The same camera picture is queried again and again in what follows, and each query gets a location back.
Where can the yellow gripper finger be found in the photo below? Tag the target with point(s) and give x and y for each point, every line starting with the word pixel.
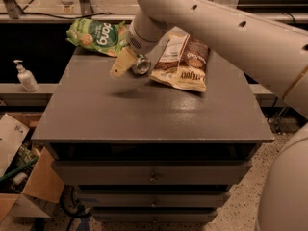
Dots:
pixel 126 58

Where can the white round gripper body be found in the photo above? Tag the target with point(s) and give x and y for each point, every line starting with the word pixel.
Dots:
pixel 139 45

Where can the green soda can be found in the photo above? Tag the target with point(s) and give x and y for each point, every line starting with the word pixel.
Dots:
pixel 141 65

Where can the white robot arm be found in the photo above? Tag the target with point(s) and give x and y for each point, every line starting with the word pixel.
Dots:
pixel 273 54

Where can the green dang chips bag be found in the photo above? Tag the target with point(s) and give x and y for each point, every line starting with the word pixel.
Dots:
pixel 98 36

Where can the brown white snack bag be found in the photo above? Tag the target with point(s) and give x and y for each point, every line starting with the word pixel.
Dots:
pixel 183 63

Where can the grey drawer cabinet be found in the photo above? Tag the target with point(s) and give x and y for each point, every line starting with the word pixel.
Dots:
pixel 139 151

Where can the white pump bottle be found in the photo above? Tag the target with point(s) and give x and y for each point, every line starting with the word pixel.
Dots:
pixel 26 78

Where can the open cardboard box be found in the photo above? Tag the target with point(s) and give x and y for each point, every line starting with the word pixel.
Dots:
pixel 29 186

